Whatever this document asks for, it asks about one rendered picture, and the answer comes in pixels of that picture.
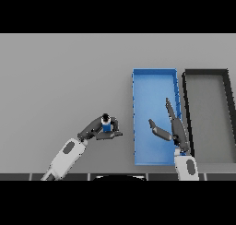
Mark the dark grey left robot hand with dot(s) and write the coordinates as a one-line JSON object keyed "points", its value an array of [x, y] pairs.
{"points": [[92, 129]]}

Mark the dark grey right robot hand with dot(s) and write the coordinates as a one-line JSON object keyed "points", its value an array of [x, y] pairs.
{"points": [[177, 127]]}

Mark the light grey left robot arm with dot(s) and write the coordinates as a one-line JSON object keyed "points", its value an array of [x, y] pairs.
{"points": [[65, 157]]}

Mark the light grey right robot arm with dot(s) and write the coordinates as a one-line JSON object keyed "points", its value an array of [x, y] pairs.
{"points": [[185, 167]]}

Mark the blue bin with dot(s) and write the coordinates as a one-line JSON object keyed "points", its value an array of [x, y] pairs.
{"points": [[153, 118]]}

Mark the dark grey bin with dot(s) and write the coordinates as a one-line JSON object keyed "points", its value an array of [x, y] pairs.
{"points": [[209, 118]]}

